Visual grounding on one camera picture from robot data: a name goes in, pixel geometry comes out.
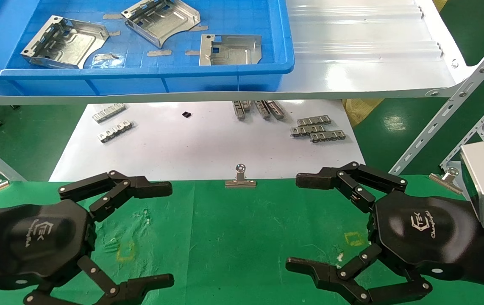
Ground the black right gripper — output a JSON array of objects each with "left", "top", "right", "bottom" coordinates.
[{"left": 286, "top": 161, "right": 484, "bottom": 305}]

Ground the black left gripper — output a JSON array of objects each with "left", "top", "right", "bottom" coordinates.
[{"left": 0, "top": 171, "right": 175, "bottom": 305}]

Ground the sheet metal bracket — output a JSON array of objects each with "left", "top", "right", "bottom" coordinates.
[
  {"left": 199, "top": 34, "right": 263, "bottom": 67},
  {"left": 121, "top": 0, "right": 201, "bottom": 49},
  {"left": 20, "top": 15, "right": 110, "bottom": 69}
]

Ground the green table cloth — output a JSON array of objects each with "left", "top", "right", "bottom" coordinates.
[{"left": 0, "top": 175, "right": 484, "bottom": 305}]

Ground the white paper sheet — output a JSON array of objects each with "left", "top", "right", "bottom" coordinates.
[{"left": 49, "top": 100, "right": 366, "bottom": 183}]

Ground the yellow woven bag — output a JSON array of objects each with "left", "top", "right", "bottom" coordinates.
[{"left": 343, "top": 99, "right": 384, "bottom": 128}]

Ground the blue plastic tray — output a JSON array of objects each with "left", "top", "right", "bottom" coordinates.
[{"left": 0, "top": 0, "right": 295, "bottom": 97}]

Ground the white shelf board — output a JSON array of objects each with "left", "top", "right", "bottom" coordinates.
[{"left": 0, "top": 0, "right": 478, "bottom": 106}]

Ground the white perforated angle bar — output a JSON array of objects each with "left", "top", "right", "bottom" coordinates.
[
  {"left": 388, "top": 23, "right": 484, "bottom": 175},
  {"left": 439, "top": 83, "right": 484, "bottom": 170}
]

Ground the clear crumpled tape piece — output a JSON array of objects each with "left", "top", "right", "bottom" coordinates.
[{"left": 92, "top": 53, "right": 125, "bottom": 68}]

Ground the flat sheet metal bracket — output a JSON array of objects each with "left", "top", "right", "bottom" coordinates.
[{"left": 199, "top": 34, "right": 263, "bottom": 67}]

